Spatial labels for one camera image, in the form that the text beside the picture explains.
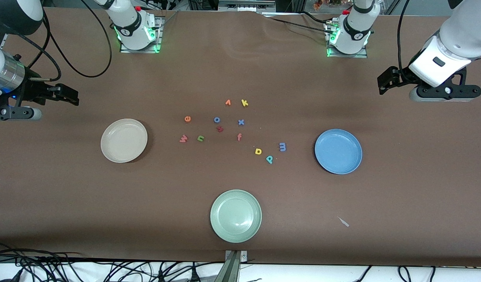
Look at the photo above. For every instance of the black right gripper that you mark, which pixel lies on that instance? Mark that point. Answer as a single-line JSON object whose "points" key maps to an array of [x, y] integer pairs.
{"points": [[31, 91]]}

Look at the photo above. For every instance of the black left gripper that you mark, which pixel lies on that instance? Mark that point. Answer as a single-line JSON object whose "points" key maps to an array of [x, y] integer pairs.
{"points": [[401, 76]]}

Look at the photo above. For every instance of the pink foam letter w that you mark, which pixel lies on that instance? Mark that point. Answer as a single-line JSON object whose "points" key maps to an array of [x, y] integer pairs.
{"points": [[183, 139]]}

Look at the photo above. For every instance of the blue foam letter m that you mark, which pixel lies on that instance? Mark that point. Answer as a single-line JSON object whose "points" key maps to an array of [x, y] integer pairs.
{"points": [[282, 147]]}

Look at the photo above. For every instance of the teal foam letter p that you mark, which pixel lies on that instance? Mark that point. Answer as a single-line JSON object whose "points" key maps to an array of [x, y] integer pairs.
{"points": [[268, 159]]}

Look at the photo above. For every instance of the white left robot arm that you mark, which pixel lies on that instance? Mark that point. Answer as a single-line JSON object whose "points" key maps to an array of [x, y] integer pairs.
{"points": [[463, 31]]}

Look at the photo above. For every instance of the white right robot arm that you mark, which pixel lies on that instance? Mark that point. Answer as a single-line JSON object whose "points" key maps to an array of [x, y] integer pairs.
{"points": [[130, 27]]}

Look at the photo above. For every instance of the beige brown plate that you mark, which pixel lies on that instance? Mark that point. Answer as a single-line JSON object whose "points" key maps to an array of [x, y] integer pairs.
{"points": [[124, 140]]}

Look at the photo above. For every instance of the blue plate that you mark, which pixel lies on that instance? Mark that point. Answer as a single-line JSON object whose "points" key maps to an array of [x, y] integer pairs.
{"points": [[338, 151]]}

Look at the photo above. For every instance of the orange brown background object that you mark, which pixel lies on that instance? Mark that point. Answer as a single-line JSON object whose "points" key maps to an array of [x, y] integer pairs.
{"points": [[318, 4]]}

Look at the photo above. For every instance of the brown table cover sheet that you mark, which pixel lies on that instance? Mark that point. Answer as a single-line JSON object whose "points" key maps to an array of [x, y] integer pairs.
{"points": [[240, 70]]}

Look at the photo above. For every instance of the white paper scrap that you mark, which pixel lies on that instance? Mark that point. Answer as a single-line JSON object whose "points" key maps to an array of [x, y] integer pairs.
{"points": [[343, 221]]}

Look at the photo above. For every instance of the grey metal crossbar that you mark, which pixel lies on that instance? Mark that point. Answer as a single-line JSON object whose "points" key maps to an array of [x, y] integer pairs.
{"points": [[246, 6]]}

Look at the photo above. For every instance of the pale green plate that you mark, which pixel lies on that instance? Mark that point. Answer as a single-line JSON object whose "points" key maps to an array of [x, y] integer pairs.
{"points": [[235, 216]]}

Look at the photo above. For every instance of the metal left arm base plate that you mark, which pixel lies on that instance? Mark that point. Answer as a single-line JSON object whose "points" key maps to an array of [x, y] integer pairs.
{"points": [[362, 55]]}

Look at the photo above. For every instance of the aluminium frame rail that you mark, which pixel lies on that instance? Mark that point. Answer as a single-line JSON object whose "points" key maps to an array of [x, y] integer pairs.
{"points": [[2, 41]]}

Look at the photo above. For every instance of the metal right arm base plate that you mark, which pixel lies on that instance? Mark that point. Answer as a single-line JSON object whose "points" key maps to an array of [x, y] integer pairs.
{"points": [[158, 39]]}

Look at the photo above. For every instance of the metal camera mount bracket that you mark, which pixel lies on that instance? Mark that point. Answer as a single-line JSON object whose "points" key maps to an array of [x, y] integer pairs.
{"points": [[234, 266]]}

